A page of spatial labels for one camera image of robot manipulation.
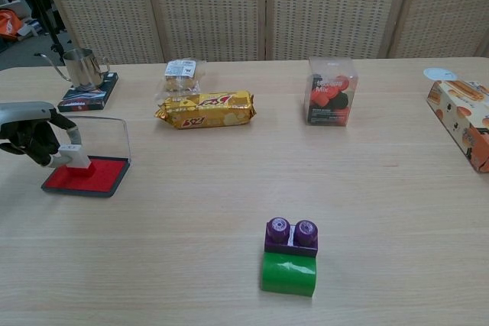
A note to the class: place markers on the white round disc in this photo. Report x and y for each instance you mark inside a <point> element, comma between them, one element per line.
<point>439,74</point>

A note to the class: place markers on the red and white stamp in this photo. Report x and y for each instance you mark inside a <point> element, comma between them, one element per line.
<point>78,158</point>

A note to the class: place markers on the orange biscuit carton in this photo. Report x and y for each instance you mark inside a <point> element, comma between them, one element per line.
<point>462,120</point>

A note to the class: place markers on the black printed box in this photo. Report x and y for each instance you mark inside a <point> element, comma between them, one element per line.
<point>89,99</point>

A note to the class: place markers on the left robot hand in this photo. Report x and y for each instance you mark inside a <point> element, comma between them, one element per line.
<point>26,127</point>

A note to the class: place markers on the clear box red black pieces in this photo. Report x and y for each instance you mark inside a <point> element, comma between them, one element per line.
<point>330,93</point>

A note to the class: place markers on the red ink pad clear lid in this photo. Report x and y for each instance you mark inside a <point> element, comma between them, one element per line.
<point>103,177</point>

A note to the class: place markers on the orange bag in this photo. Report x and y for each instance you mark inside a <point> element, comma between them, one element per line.
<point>9,24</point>

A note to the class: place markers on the black tripod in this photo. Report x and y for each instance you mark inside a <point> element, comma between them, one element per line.
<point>47,17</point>

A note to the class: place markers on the gold biscuit pack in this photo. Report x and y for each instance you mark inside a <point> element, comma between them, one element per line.
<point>206,110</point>

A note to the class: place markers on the clear wrapped cake packet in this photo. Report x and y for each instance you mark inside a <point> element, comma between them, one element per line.
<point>181,78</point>

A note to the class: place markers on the purple toy block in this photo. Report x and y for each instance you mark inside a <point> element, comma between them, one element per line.
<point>290,244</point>

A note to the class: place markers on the rattan folding screen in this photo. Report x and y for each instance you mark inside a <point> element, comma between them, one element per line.
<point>214,9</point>

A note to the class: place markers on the steel gooseneck pitcher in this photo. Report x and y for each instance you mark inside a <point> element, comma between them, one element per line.
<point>84,70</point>

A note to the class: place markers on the green toy block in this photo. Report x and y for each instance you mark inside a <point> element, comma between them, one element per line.
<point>288,276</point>

